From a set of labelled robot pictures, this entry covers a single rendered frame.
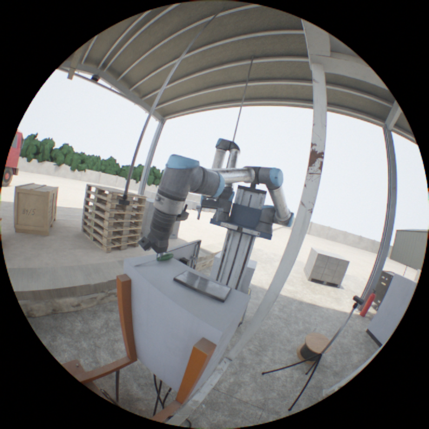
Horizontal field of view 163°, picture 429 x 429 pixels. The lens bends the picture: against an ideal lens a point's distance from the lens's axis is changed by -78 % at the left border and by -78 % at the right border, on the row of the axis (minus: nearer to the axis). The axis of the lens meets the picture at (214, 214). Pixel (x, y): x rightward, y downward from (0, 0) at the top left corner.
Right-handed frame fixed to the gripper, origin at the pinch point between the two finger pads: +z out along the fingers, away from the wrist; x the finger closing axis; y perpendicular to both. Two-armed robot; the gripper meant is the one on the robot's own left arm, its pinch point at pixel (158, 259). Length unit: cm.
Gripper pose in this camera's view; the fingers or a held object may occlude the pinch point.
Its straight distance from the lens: 58.1
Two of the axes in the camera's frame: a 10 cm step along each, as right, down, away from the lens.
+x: 7.7, 4.5, -4.5
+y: -5.1, 0.2, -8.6
